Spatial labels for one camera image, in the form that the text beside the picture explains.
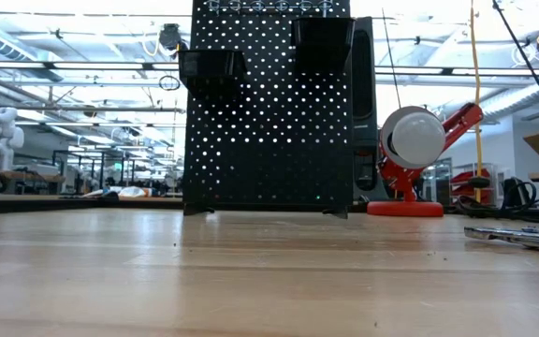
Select black perforated pegboard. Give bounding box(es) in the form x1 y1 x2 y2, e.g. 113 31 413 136
182 0 355 220

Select black-handled silver pliers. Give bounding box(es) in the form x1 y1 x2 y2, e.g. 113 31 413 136
463 226 539 254

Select black pegboard bin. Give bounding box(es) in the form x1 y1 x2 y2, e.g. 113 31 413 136
290 17 356 76
178 49 248 102

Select black tower heater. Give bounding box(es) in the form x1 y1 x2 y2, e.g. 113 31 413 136
351 16 390 202

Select red desk lamp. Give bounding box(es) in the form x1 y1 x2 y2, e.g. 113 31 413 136
366 102 485 218

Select white cloth bundle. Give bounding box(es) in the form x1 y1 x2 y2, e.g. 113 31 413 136
80 184 154 199

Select white light bulb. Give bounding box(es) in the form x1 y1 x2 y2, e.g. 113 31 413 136
390 111 447 166

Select red cabinet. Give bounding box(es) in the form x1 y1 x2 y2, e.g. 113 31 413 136
451 168 491 206

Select long wooden bench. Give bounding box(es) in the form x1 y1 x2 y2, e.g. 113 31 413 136
0 168 67 184

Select black upright block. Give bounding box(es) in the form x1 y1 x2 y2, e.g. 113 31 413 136
502 176 527 208

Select white humanoid robot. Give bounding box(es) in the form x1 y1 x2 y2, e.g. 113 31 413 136
0 106 26 172

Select thin black pole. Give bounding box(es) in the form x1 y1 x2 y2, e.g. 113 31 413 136
491 0 539 141

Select white wire ring tool rack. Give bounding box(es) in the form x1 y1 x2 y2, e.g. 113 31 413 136
203 0 336 18

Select thin black wire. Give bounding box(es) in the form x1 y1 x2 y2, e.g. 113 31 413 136
381 7 403 110

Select black aluminium rig frame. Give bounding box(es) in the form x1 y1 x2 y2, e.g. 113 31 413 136
0 196 539 225

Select black adapter cable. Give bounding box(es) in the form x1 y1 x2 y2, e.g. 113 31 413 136
451 180 539 224

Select yellow cord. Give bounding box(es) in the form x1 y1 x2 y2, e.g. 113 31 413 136
469 0 484 203

